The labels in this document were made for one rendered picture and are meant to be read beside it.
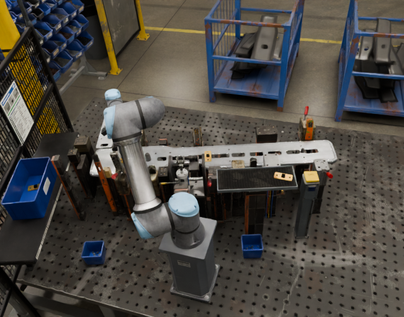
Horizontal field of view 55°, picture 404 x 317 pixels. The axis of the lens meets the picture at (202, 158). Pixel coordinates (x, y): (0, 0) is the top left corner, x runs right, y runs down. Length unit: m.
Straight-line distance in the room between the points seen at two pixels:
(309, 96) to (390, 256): 2.51
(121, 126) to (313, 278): 1.23
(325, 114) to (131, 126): 2.97
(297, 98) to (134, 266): 2.83
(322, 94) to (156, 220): 3.24
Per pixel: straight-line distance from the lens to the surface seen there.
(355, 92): 4.26
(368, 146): 2.81
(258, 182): 1.82
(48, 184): 2.13
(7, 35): 2.48
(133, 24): 5.51
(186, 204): 1.53
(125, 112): 1.46
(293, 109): 4.20
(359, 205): 2.43
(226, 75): 4.42
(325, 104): 4.32
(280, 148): 2.23
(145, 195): 1.51
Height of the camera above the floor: 2.51
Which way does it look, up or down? 44 degrees down
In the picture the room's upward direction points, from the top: 5 degrees counter-clockwise
